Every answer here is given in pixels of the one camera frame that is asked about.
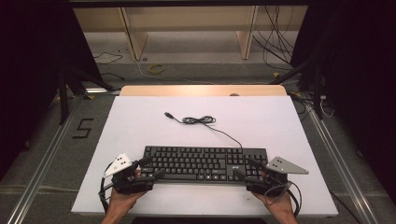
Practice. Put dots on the short silver metal bar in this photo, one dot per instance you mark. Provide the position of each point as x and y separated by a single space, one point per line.
99 90

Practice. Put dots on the dark curtain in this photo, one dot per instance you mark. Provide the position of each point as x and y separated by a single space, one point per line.
358 77
28 77

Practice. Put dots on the black tripod stand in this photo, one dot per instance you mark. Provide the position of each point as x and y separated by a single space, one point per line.
63 93
317 93

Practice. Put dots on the aluminium floor rail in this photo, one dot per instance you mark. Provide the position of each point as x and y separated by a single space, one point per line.
40 171
345 174

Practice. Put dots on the yellow tape roll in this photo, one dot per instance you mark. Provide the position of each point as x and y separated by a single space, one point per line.
155 69

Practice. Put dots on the person's right hand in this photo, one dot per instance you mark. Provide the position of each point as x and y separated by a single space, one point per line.
280 205

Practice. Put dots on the light wooden desk frame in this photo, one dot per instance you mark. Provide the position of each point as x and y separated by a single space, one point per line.
135 40

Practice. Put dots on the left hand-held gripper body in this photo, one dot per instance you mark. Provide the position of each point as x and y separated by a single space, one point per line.
130 185

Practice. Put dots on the black computer keyboard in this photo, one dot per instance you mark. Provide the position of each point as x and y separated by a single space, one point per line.
199 161

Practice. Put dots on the white board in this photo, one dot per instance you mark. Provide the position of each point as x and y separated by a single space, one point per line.
264 130

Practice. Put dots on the person's left hand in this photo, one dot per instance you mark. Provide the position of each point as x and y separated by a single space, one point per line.
121 202

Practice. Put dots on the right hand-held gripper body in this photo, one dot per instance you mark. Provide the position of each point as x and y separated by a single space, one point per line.
267 186

